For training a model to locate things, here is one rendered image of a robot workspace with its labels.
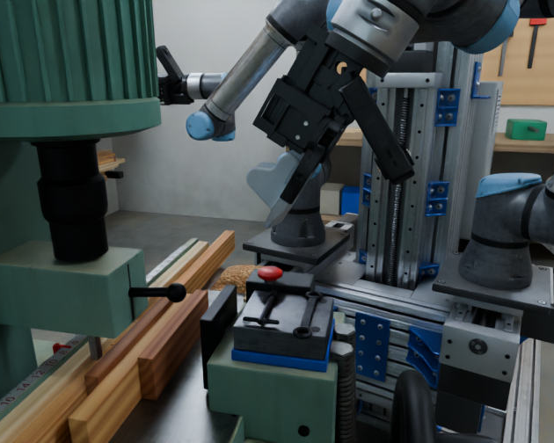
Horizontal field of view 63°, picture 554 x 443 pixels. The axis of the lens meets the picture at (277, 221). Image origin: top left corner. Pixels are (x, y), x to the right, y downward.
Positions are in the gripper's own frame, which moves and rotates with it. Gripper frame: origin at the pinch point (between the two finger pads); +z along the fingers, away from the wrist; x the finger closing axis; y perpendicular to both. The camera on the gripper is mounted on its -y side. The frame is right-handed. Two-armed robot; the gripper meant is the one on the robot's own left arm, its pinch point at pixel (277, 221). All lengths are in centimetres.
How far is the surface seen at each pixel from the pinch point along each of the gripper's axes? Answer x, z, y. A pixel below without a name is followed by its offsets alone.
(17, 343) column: 2.7, 34.7, 21.3
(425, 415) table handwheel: 11.9, 3.4, -21.1
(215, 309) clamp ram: 5.1, 11.0, 0.4
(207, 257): -22.1, 21.1, 7.9
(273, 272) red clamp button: 0.3, 5.5, -2.9
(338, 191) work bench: -280, 60, -15
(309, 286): -0.4, 4.8, -7.2
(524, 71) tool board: -318, -76, -79
